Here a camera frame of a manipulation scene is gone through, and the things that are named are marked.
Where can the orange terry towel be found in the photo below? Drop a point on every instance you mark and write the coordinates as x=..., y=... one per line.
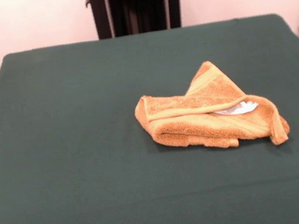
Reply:
x=197, y=130

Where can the dark green table cloth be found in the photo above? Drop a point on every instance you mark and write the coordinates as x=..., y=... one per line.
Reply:
x=61, y=159

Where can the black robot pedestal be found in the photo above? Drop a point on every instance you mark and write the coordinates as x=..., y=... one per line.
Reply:
x=136, y=7

